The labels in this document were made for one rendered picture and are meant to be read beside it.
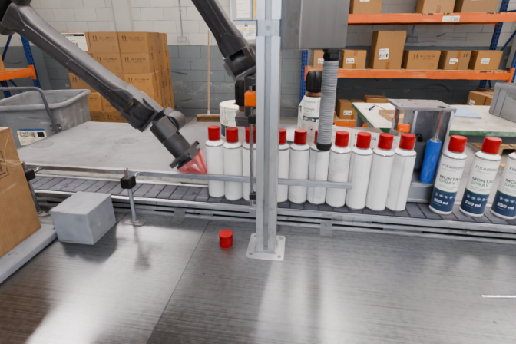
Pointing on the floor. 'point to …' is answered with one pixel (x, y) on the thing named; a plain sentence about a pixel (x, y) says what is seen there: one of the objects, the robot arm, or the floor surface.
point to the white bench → (504, 127)
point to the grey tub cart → (42, 112)
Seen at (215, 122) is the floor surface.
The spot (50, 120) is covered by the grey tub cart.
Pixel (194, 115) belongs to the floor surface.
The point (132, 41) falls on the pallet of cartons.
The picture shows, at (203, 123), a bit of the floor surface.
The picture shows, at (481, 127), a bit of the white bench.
